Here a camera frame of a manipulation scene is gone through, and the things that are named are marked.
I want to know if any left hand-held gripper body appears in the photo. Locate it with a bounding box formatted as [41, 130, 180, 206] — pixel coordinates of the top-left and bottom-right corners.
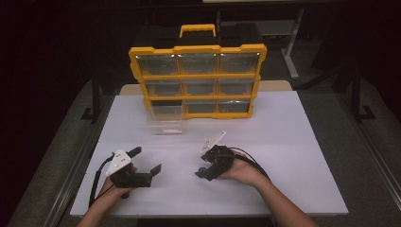
[105, 148, 153, 189]

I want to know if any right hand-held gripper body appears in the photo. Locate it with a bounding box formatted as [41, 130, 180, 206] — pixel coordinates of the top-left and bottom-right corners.
[199, 130, 236, 182]

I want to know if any clear plastic drawer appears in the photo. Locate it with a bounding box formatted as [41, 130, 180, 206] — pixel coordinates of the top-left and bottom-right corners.
[147, 105, 184, 136]

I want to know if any yellow black organizer cabinet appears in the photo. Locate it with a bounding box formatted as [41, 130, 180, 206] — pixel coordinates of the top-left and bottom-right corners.
[129, 23, 269, 121]

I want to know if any person's left hand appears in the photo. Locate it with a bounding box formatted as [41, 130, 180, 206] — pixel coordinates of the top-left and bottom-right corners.
[99, 166, 140, 201]

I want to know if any person's right hand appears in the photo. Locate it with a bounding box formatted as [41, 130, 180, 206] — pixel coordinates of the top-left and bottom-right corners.
[219, 150, 270, 187]

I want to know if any black metal stand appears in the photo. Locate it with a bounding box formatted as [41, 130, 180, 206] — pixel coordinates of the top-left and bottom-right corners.
[80, 71, 102, 123]
[350, 67, 377, 123]

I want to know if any grid of clear drawers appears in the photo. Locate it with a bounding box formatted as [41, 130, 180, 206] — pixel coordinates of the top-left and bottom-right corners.
[135, 52, 261, 114]

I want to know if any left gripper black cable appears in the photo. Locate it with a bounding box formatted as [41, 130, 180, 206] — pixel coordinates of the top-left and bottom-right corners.
[88, 152, 116, 208]

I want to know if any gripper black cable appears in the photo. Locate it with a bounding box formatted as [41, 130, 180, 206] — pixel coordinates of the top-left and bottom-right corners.
[88, 152, 116, 208]
[228, 146, 272, 183]

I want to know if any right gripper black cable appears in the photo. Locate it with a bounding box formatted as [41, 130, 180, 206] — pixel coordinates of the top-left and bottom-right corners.
[228, 146, 272, 183]

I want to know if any aluminium frame rail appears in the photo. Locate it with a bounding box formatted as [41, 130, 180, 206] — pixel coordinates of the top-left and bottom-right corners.
[334, 92, 401, 202]
[50, 94, 116, 227]

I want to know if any white desk frame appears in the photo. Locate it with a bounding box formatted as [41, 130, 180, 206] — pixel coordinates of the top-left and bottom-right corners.
[219, 9, 306, 80]

